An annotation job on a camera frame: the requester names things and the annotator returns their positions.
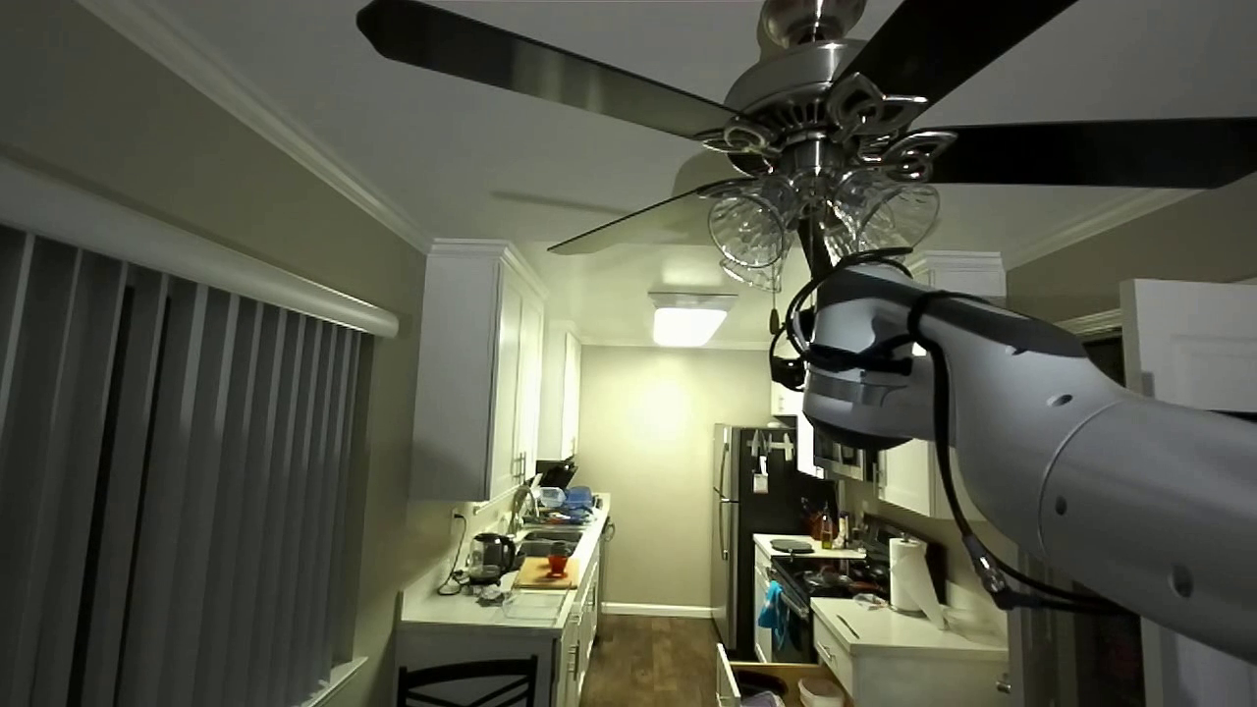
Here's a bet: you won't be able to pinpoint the rectangular kitchen ceiling light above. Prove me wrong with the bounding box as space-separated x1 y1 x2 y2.
650 286 736 353

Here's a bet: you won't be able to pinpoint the black coffee maker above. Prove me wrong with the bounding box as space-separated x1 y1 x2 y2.
532 452 580 493

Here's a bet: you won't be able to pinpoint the white upper kitchen cabinet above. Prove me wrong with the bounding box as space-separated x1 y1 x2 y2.
405 235 584 506

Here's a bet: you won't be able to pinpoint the clear glass lamp shade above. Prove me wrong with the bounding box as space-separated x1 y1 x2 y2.
707 172 804 295
825 172 944 266

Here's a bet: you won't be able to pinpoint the dark steel refrigerator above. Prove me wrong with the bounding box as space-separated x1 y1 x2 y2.
712 417 821 664

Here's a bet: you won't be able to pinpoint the wooden cutting board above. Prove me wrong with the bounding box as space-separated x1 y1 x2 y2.
509 554 584 595

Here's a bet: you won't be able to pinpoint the steel cooking pot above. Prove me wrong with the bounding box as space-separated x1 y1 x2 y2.
464 527 521 591

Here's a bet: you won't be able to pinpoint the white kitchen counter with sink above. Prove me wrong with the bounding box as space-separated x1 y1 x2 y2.
393 493 612 707

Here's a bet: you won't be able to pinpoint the white kitchen appliance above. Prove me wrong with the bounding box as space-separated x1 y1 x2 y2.
750 527 872 669

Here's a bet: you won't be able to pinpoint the silver ceiling fan motor housing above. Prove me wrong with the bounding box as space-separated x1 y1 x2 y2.
715 0 962 202

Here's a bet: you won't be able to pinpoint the white paper towel roll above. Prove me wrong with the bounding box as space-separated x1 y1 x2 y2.
883 532 949 621

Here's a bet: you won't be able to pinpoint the white low counter unit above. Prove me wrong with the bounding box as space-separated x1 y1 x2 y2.
804 595 1014 707

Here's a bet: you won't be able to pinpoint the white blind valance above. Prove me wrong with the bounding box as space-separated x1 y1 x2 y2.
0 155 405 343

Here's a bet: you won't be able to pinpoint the grey vertical window blinds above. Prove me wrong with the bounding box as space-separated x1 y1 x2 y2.
0 220 385 707

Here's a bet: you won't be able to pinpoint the white door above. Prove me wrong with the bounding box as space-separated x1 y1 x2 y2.
1114 275 1257 707

